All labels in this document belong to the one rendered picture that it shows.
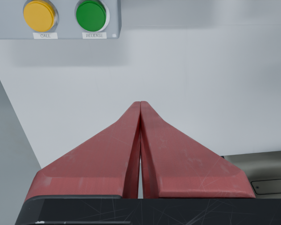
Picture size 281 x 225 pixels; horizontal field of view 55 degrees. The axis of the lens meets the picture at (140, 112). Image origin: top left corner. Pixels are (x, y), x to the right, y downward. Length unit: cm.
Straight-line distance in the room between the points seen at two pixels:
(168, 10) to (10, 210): 223
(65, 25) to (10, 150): 165
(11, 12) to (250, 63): 41
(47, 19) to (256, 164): 65
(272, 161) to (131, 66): 50
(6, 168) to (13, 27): 177
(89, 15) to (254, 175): 64
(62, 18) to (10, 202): 211
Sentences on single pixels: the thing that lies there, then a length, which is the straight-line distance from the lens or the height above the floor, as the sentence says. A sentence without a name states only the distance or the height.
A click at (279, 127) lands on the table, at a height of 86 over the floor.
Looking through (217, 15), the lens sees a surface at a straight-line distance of 51.
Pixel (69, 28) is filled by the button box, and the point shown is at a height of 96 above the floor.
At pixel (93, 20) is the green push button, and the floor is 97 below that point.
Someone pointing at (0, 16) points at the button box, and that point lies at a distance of 44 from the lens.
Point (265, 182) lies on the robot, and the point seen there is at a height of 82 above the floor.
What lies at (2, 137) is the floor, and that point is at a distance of 196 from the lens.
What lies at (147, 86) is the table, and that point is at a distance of 55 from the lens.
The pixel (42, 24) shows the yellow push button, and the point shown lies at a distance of 41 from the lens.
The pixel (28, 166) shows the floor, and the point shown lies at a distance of 207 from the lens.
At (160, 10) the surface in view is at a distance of 49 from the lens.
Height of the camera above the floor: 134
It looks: 56 degrees down
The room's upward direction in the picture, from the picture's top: 179 degrees counter-clockwise
